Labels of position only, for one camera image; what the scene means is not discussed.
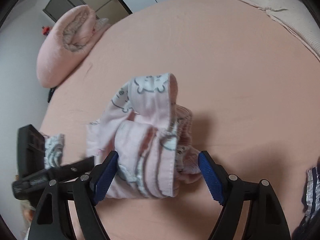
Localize pink cartoon print pajama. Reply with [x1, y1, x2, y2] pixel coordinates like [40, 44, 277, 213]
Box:
[86, 73, 201, 199]

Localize navy silver striped garment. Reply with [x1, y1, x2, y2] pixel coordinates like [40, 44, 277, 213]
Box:
[292, 159, 319, 240]

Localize white blue print shorts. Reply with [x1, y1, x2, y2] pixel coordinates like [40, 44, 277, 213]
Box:
[44, 133, 65, 169]

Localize beige mattress pad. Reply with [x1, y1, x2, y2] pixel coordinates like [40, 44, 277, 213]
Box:
[239, 0, 319, 59]

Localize peach bed sheet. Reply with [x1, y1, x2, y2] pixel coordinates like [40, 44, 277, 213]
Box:
[40, 0, 319, 231]

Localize rolled pink blanket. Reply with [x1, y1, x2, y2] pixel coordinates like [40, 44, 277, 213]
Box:
[36, 5, 111, 88]

